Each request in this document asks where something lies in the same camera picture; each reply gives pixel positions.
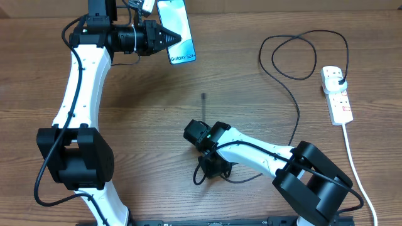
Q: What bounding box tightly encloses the white power strip cord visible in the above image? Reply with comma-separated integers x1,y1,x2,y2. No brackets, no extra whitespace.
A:
341,123,379,226

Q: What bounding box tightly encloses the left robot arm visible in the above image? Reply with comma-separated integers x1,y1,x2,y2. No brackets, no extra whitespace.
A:
36,1,181,225

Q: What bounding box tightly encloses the Galaxy smartphone with blue screen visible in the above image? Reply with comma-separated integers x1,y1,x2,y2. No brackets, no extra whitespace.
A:
156,0,196,65

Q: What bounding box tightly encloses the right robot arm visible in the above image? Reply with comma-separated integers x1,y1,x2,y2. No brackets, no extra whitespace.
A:
183,120,353,225

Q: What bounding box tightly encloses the white power strip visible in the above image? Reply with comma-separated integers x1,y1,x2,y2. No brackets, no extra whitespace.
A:
320,66,353,126

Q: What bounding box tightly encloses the white charger adapter plug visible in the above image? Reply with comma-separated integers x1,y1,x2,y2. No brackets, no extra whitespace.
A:
322,77,347,95

